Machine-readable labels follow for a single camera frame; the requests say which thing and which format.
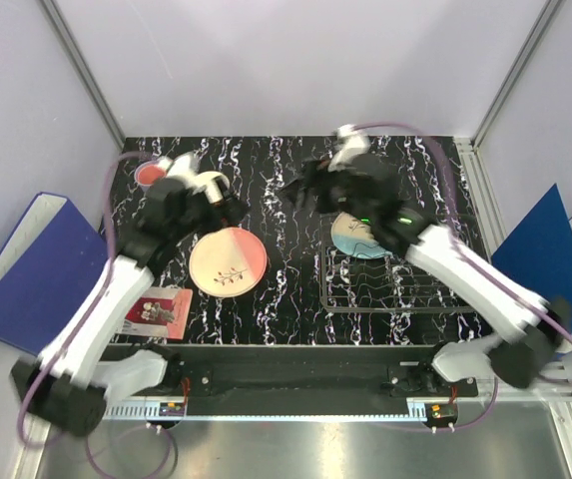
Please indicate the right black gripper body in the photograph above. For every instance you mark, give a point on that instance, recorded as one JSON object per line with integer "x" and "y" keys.
{"x": 333, "y": 194}

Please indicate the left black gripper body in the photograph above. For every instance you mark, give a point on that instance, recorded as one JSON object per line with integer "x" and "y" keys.
{"x": 204, "y": 217}

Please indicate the pink plastic cup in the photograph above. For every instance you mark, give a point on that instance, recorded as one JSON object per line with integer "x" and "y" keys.
{"x": 146, "y": 175}

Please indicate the lavender plastic cup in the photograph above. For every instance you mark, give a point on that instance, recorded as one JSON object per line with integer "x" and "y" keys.
{"x": 144, "y": 188}

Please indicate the red floral bowl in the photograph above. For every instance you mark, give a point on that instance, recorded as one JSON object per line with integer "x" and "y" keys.
{"x": 214, "y": 184}

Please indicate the beige pink plate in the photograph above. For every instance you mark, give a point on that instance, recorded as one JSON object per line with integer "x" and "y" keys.
{"x": 228, "y": 263}

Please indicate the wire dish rack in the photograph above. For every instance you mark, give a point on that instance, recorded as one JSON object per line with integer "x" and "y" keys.
{"x": 388, "y": 285}

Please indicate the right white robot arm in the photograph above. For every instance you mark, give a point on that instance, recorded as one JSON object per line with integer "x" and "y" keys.
{"x": 526, "y": 327}

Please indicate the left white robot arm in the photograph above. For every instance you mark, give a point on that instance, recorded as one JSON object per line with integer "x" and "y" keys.
{"x": 63, "y": 385}

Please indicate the pink booklet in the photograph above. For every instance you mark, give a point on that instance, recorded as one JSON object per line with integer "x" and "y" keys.
{"x": 160, "y": 312}

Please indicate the left blue binder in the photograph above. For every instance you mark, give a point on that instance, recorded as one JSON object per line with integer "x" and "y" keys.
{"x": 48, "y": 266}

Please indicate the blue binder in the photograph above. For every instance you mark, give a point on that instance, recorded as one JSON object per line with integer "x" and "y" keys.
{"x": 538, "y": 252}
{"x": 48, "y": 266}

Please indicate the right blue binder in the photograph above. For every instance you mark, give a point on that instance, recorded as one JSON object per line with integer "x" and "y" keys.
{"x": 538, "y": 252}

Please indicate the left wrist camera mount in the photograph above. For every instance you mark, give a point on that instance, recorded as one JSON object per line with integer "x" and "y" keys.
{"x": 183, "y": 168}

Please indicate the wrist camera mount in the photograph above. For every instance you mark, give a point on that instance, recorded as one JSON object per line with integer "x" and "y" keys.
{"x": 183, "y": 168}
{"x": 350, "y": 143}

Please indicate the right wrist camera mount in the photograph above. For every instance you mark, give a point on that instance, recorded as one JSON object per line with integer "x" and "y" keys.
{"x": 350, "y": 143}

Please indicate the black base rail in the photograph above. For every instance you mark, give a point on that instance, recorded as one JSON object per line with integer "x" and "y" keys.
{"x": 296, "y": 383}

